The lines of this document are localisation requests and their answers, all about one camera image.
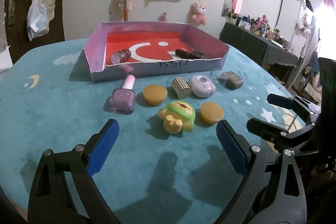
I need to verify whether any pink hook on wall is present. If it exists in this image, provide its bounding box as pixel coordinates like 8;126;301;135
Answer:
158;12;167;22

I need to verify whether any orange round cap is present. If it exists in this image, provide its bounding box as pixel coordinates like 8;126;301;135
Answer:
200;102;224;125
142;84;167;106

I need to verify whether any gold studded cylinder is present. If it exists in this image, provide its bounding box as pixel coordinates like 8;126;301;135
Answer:
171;77;191;100

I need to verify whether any metal door handle plate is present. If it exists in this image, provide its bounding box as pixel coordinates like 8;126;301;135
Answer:
7;0;15;26

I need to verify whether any black nail polish bottle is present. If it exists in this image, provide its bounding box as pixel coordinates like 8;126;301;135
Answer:
175;49;204;60

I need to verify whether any brown wooden door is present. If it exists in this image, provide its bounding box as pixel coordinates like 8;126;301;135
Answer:
4;0;65;63

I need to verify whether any pink pig plush on wall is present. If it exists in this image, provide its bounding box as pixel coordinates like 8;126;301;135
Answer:
192;2;207;26

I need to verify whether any plastic bag on door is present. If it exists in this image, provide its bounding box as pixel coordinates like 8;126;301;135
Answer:
27;0;49;41

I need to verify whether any yellow green turtle toy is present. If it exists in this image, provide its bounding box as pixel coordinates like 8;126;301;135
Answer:
158;101;196;134

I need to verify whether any glitter jar dark red cap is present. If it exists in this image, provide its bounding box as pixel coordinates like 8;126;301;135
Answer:
110;49;131;65

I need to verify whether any dark cloth side table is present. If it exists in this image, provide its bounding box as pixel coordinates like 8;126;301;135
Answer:
219;22;298;68

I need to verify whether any lilac flower-shaped compact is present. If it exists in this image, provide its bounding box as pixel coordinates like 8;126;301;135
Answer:
188;75;216;98

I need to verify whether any purple nail polish pink cap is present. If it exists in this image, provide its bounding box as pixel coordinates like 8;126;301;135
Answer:
109;75;135;114

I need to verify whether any purple cardboard tray red bottom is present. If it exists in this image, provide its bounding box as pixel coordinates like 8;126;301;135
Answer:
83;22;229;82

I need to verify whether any brown eye shadow case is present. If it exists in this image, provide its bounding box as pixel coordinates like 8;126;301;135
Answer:
226;71;243;90

